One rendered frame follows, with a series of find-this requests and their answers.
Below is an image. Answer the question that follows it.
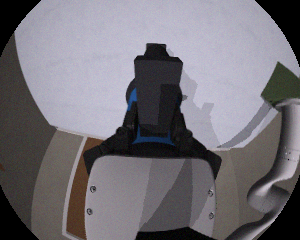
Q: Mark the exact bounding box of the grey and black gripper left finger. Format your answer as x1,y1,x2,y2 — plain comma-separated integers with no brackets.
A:
83,101,139,176

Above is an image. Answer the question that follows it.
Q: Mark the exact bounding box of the black round disk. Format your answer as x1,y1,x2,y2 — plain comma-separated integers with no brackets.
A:
125,78,183,106

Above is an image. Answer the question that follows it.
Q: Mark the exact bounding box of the blue electric kettle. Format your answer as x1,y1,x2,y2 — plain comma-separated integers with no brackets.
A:
127,43,183,157

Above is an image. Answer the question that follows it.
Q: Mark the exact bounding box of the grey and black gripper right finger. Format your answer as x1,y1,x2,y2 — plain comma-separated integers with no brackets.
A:
170,103,222,180

